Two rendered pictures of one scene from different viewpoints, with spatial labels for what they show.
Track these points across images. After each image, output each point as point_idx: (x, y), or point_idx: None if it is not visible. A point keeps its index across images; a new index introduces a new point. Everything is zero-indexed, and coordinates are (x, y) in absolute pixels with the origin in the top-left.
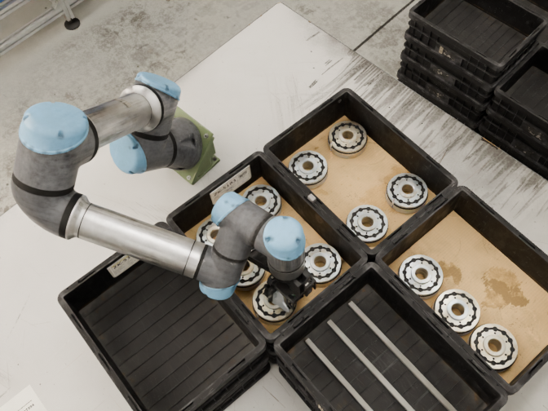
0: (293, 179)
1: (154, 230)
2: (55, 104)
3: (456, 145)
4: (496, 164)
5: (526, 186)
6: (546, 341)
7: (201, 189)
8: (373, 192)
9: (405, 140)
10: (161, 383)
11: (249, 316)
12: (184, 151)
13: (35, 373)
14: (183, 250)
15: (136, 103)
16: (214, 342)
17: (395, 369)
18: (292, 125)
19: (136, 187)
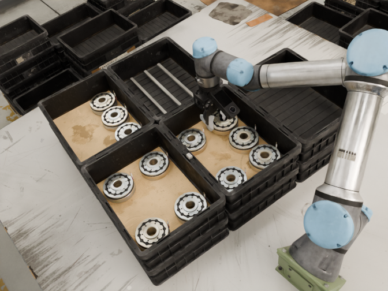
0: (202, 171)
1: (293, 70)
2: (380, 64)
3: (60, 272)
4: (38, 252)
5: (26, 231)
6: (73, 110)
7: (289, 241)
8: (143, 193)
9: (105, 200)
10: (292, 89)
11: (237, 92)
12: (303, 235)
13: (384, 120)
14: (272, 66)
15: (335, 166)
16: (261, 106)
17: (158, 97)
18: (197, 217)
19: (352, 245)
